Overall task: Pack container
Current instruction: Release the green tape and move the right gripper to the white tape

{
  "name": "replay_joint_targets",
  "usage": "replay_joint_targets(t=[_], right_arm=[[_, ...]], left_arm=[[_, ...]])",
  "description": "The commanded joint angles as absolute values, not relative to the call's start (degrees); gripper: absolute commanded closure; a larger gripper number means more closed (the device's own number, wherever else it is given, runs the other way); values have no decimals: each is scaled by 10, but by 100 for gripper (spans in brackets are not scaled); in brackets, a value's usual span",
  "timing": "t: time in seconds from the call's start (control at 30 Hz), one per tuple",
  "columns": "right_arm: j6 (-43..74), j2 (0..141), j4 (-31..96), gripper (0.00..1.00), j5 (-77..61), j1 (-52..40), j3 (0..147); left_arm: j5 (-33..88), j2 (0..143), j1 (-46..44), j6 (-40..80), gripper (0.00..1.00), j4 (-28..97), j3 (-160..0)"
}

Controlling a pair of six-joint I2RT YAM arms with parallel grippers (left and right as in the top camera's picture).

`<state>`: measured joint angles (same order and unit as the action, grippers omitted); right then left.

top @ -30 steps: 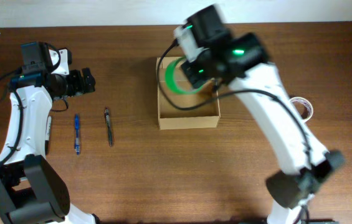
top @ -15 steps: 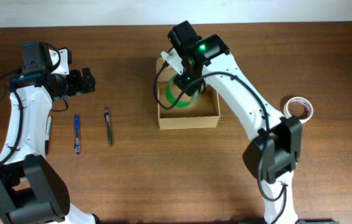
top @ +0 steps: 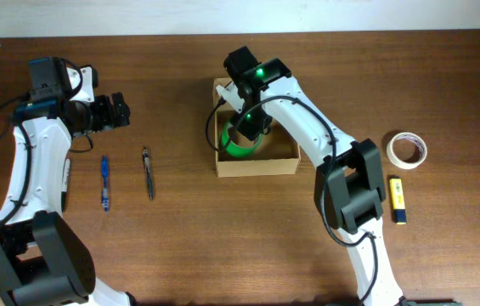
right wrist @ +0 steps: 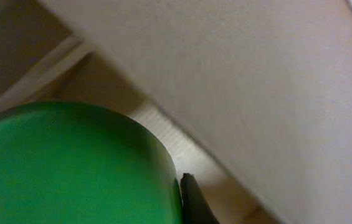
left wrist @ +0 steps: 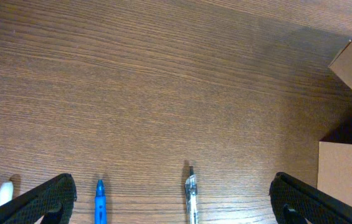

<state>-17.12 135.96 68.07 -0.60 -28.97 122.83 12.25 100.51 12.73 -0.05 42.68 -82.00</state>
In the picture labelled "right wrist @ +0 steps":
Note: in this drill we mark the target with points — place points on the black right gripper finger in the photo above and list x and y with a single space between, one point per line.
195 210

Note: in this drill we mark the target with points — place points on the green tape roll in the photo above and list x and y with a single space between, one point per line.
79 163

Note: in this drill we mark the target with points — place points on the brown cardboard box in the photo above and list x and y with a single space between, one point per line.
253 98

